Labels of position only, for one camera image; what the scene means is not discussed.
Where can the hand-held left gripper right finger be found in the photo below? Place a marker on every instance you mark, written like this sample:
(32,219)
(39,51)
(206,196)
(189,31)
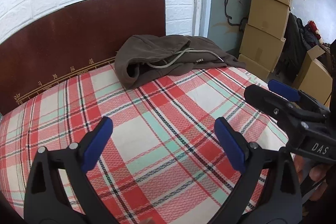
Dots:
(232,145)

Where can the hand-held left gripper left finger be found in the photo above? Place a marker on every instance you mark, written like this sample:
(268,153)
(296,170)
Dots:
(95,145)

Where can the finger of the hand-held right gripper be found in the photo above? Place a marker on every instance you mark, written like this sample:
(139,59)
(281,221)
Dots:
(262,98)
(283,90)

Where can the brown zip hoodie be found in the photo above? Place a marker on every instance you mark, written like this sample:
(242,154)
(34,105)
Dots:
(168,53)

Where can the pile of dark clothes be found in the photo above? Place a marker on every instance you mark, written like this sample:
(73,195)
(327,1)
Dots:
(296,43)

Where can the person's right hand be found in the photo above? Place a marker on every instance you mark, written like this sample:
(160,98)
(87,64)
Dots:
(316,174)

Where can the low open cardboard box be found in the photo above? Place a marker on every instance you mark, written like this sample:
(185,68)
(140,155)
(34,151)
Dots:
(313,74)

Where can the closed cardboard box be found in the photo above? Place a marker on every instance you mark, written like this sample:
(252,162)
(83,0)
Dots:
(253,65)
(262,47)
(267,12)

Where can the red plaid blanket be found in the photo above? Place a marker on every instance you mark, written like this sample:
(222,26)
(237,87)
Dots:
(157,121)

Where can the red plush doll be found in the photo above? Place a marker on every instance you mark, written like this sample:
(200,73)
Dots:
(313,27)

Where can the dark red wooden headboard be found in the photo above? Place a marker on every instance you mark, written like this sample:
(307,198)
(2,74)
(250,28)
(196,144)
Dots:
(78,37)

